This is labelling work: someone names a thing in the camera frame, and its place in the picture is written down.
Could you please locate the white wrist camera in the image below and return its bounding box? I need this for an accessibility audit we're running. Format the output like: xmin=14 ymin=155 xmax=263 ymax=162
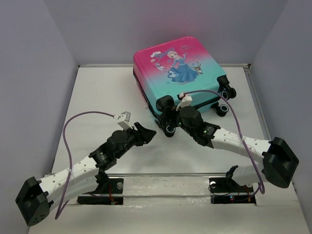
xmin=113 ymin=111 xmax=133 ymax=130
xmin=176 ymin=92 xmax=193 ymax=111

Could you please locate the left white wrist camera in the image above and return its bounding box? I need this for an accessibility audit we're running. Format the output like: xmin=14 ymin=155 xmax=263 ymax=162
xmin=113 ymin=111 xmax=133 ymax=130

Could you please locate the pink and teal suitcase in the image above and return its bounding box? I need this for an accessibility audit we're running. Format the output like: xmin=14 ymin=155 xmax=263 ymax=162
xmin=133 ymin=36 xmax=236 ymax=131

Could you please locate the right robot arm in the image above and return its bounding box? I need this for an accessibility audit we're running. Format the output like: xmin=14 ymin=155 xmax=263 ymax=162
xmin=156 ymin=106 xmax=299 ymax=191

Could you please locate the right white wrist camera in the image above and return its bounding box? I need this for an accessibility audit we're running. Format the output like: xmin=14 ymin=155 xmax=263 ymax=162
xmin=176 ymin=92 xmax=193 ymax=111

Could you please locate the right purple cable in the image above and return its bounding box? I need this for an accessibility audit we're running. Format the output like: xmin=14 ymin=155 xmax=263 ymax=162
xmin=187 ymin=89 xmax=266 ymax=195

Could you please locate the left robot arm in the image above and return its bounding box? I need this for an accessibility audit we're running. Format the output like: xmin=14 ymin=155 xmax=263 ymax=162
xmin=15 ymin=122 xmax=156 ymax=227

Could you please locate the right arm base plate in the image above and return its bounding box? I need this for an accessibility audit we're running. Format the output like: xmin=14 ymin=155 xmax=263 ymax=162
xmin=208 ymin=166 xmax=256 ymax=205

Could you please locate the purple cable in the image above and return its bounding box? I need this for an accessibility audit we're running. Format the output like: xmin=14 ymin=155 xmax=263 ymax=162
xmin=187 ymin=89 xmax=266 ymax=195
xmin=55 ymin=111 xmax=117 ymax=219

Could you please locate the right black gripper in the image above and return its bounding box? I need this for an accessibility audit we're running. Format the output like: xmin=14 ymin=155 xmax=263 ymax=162
xmin=157 ymin=105 xmax=195 ymax=137

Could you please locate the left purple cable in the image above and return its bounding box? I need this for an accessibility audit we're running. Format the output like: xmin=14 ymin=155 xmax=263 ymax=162
xmin=55 ymin=111 xmax=117 ymax=219

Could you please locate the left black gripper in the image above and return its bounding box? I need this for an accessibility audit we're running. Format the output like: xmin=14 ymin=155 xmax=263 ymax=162
xmin=115 ymin=122 xmax=156 ymax=159

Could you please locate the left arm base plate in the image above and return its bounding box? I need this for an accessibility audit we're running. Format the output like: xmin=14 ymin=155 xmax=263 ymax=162
xmin=77 ymin=177 xmax=124 ymax=205

